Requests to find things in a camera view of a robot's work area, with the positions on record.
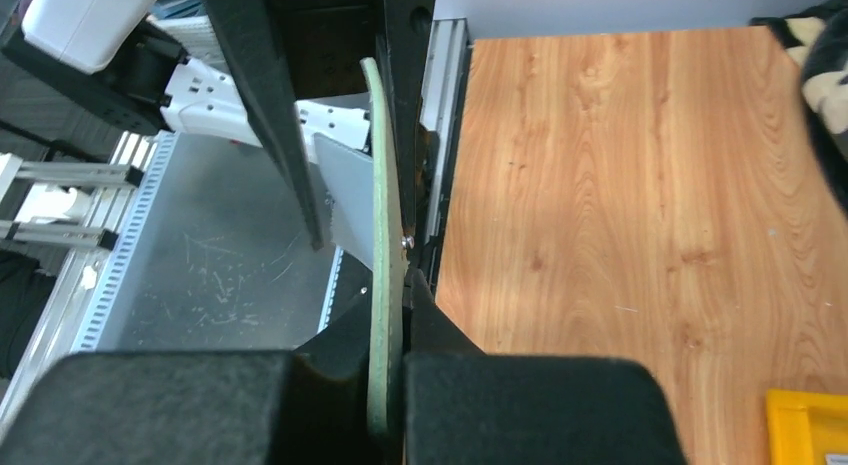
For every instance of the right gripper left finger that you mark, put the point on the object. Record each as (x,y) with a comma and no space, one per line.
(305,406)

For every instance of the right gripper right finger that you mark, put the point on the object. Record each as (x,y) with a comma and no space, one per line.
(465,406)

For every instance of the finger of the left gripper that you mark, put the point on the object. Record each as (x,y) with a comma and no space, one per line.
(405,32)
(255,56)

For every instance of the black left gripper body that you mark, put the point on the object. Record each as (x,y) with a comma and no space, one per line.
(323,42)

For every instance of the green card holder wallet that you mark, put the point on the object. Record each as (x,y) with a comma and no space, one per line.
(384,388)

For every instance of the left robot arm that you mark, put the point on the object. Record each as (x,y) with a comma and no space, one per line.
(119,61)

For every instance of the left yellow bin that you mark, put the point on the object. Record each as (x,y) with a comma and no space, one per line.
(806,427)

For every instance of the black floral blanket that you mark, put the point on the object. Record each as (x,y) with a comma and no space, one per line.
(816,40)

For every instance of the aluminium frame rail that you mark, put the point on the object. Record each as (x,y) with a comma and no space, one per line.
(211,255)

